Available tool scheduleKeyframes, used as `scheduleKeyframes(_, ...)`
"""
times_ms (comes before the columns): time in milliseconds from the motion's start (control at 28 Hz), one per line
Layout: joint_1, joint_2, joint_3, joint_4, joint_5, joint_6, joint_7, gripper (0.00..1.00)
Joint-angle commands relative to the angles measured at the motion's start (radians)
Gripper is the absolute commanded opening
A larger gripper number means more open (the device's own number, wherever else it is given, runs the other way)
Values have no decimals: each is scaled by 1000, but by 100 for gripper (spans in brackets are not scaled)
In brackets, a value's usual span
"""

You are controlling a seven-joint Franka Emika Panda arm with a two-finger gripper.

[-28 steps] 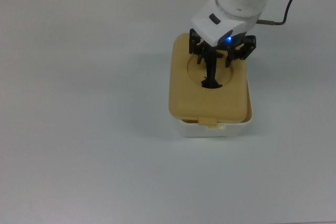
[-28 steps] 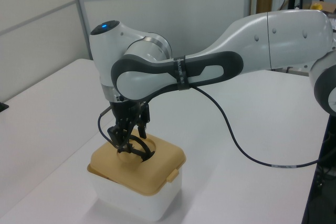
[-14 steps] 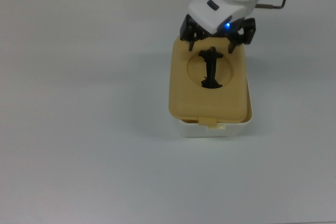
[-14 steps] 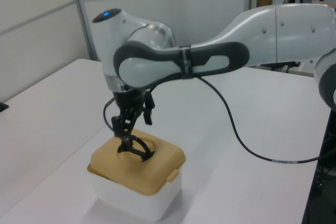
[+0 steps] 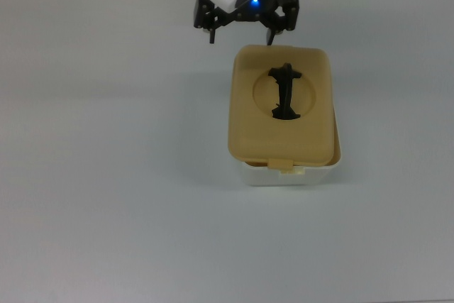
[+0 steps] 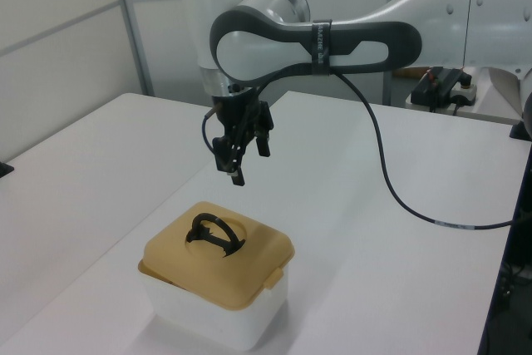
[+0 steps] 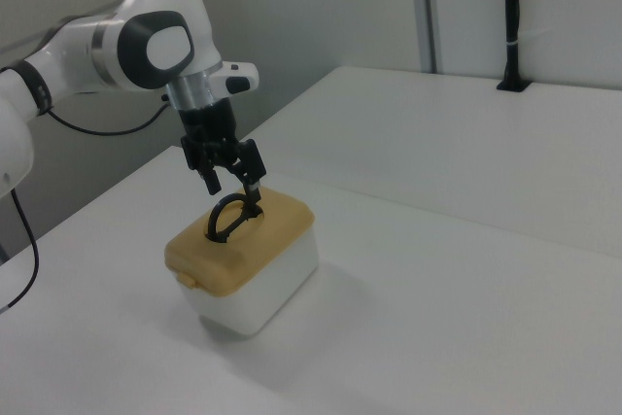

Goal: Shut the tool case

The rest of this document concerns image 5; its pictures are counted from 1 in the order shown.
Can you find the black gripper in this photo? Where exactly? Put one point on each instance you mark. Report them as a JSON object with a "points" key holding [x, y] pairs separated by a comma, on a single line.
{"points": [[260, 10]]}

